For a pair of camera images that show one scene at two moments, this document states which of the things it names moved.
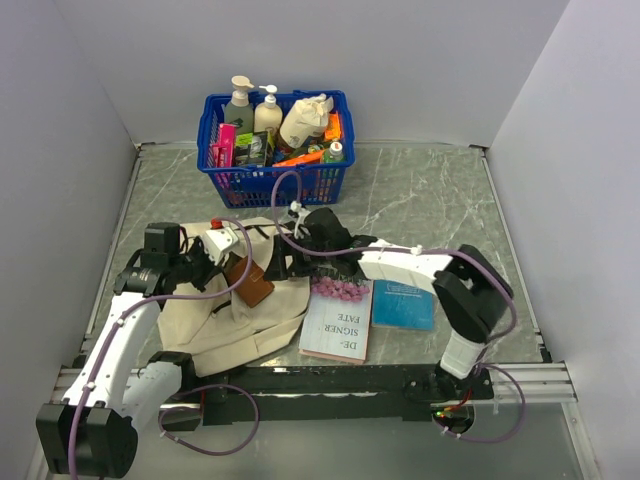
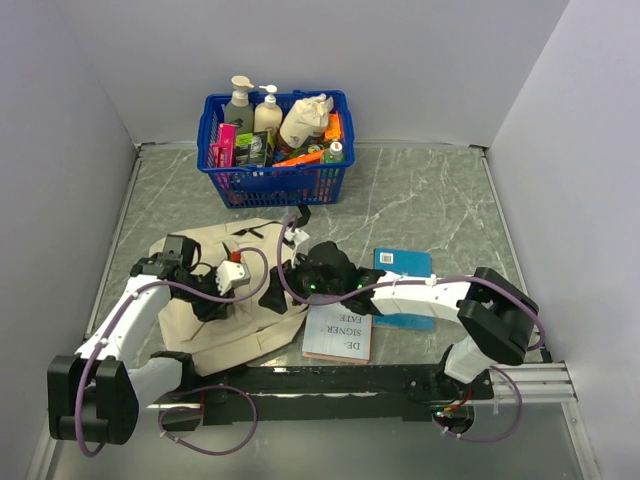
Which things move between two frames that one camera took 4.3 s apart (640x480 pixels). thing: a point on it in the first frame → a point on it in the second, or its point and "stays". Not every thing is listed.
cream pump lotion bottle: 268,114 stays
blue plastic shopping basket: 247,188 stays
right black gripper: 277,268 → 275,297
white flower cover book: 336,318 stays
